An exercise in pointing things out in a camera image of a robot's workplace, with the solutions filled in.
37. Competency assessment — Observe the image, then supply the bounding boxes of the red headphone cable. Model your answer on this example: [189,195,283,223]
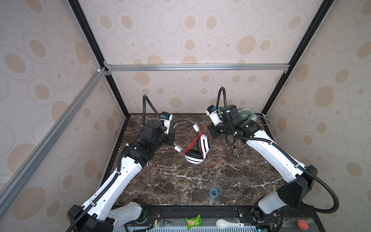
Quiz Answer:
[184,123,228,169]

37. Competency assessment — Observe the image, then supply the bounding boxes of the white black headphones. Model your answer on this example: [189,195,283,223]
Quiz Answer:
[171,119,210,164]

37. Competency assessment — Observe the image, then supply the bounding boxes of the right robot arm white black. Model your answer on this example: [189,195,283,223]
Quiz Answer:
[206,87,340,221]

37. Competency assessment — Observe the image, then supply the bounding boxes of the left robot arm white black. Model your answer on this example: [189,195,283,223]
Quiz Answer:
[67,95,175,232]

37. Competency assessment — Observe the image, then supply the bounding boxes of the green headphones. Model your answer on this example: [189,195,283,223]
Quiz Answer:
[239,108,258,122]

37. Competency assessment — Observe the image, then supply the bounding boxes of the blue tape roll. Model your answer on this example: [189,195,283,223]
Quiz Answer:
[209,188,219,199]

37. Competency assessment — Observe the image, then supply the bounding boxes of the green snack packet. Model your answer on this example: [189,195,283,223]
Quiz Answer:
[185,214,202,230]

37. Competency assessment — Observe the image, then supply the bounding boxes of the white ceramic spoon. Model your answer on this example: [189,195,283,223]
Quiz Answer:
[215,219,244,230]

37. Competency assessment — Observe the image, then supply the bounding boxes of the red ball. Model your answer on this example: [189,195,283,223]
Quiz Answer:
[297,219,309,231]

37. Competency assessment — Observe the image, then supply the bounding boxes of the green headphone cable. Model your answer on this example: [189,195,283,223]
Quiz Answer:
[225,110,272,157]

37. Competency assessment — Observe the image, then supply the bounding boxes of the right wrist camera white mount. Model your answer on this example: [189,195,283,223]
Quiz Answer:
[205,105,223,126]

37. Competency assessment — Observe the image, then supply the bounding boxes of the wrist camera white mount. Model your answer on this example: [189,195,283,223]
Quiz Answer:
[161,112,173,134]
[205,105,223,126]

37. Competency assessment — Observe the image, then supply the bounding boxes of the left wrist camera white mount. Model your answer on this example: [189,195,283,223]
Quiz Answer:
[161,112,173,134]

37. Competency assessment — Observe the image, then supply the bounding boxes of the horizontal aluminium rail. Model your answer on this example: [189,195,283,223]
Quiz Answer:
[107,63,290,72]

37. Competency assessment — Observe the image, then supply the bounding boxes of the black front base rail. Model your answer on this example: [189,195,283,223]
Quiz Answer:
[115,205,325,232]

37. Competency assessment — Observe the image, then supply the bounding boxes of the left diagonal aluminium rail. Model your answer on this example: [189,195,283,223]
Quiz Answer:
[1,67,108,217]

